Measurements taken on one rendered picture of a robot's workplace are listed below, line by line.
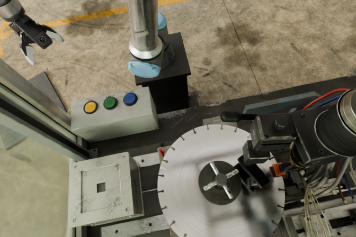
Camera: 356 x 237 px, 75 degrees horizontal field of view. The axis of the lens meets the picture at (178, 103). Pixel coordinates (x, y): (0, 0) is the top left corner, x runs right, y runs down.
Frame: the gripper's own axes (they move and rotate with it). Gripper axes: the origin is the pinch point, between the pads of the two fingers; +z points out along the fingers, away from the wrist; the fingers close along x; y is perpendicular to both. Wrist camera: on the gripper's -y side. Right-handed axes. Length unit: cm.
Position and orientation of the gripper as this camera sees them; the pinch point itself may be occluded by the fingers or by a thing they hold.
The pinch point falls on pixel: (50, 54)
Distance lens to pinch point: 106.1
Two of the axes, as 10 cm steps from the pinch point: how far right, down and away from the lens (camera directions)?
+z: 0.8, 4.5, 8.9
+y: -7.6, -5.5, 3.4
